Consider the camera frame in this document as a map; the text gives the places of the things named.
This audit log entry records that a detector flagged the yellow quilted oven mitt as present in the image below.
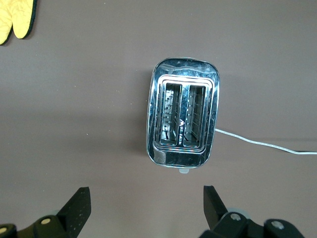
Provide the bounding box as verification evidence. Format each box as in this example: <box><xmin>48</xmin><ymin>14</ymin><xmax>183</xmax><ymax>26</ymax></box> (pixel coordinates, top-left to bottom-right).
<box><xmin>0</xmin><ymin>0</ymin><xmax>38</xmax><ymax>46</ymax></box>

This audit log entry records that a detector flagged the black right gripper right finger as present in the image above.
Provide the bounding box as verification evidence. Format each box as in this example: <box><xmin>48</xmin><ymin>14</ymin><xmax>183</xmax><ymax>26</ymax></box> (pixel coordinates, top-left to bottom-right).
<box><xmin>203</xmin><ymin>184</ymin><xmax>306</xmax><ymax>238</ymax></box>

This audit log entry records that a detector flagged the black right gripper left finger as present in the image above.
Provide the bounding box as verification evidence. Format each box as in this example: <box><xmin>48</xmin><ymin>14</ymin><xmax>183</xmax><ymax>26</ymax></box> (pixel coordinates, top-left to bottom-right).
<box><xmin>0</xmin><ymin>186</ymin><xmax>92</xmax><ymax>238</ymax></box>

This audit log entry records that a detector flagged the brown table cover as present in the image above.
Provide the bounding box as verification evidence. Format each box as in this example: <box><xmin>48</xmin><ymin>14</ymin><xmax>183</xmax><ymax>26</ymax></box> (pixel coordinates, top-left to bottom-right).
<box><xmin>0</xmin><ymin>0</ymin><xmax>317</xmax><ymax>238</ymax></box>

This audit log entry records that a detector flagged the cream and chrome toaster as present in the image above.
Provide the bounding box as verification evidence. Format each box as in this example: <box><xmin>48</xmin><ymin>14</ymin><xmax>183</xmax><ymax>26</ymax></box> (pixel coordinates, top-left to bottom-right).
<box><xmin>146</xmin><ymin>57</ymin><xmax>221</xmax><ymax>175</ymax></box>

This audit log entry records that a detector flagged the white toaster power cord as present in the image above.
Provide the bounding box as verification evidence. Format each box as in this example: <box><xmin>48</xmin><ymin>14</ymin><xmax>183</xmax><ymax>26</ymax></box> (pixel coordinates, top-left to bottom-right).
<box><xmin>214</xmin><ymin>128</ymin><xmax>317</xmax><ymax>156</ymax></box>

